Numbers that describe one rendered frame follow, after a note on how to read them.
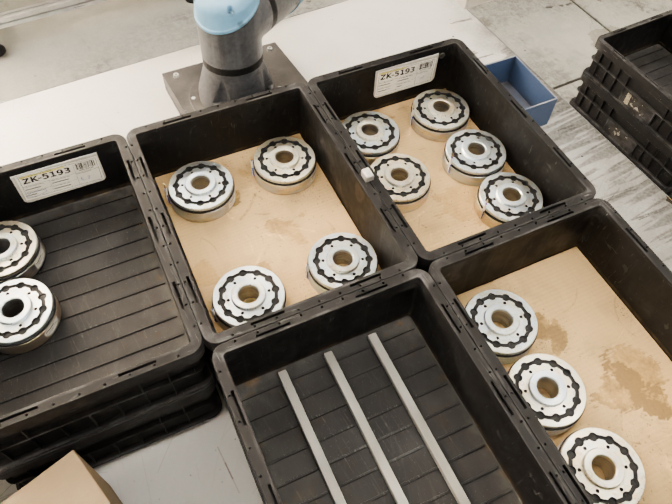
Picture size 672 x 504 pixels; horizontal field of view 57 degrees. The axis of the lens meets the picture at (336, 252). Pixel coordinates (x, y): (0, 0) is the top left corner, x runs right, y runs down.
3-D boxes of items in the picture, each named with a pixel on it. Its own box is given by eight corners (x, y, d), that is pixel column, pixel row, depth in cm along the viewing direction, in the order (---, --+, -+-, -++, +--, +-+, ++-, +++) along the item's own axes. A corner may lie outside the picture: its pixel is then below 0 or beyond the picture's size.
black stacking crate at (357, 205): (142, 183, 105) (125, 134, 95) (303, 133, 113) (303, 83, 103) (220, 385, 85) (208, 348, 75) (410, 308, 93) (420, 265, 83)
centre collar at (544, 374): (520, 379, 81) (521, 377, 81) (552, 366, 82) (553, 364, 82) (540, 413, 79) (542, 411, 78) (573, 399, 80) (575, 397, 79)
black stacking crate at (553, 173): (305, 132, 113) (305, 82, 103) (446, 89, 120) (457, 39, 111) (412, 307, 93) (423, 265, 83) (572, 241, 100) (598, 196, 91)
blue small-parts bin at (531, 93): (468, 151, 126) (475, 126, 121) (430, 105, 134) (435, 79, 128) (547, 124, 132) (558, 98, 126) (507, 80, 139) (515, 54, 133)
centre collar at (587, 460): (573, 455, 76) (575, 454, 75) (608, 443, 77) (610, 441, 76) (596, 495, 73) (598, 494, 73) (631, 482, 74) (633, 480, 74)
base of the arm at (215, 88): (188, 84, 128) (180, 42, 121) (254, 64, 133) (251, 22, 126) (217, 127, 120) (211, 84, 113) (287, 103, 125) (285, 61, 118)
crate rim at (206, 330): (127, 142, 97) (123, 130, 95) (303, 91, 105) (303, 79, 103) (209, 357, 77) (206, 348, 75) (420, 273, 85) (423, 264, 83)
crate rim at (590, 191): (304, 91, 105) (303, 79, 103) (455, 47, 113) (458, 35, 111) (421, 273, 85) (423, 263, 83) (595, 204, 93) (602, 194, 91)
